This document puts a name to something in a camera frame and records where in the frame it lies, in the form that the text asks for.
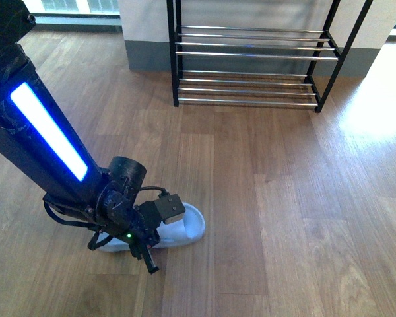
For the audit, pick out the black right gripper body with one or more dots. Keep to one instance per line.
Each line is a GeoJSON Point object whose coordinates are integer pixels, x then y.
{"type": "Point", "coordinates": [114, 215]}

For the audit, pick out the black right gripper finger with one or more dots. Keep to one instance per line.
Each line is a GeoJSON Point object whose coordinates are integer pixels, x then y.
{"type": "Point", "coordinates": [145, 255]}

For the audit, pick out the light blue slide sandal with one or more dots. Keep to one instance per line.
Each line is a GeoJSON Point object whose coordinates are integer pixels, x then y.
{"type": "Point", "coordinates": [188, 230]}

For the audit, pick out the black metal shoe rack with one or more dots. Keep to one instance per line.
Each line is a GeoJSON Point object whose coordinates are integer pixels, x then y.
{"type": "Point", "coordinates": [236, 66]}

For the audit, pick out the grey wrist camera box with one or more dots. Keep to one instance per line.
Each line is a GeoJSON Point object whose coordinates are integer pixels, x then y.
{"type": "Point", "coordinates": [170, 208]}

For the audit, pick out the dark window frame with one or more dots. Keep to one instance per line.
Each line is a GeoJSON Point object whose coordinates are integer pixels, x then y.
{"type": "Point", "coordinates": [76, 15]}

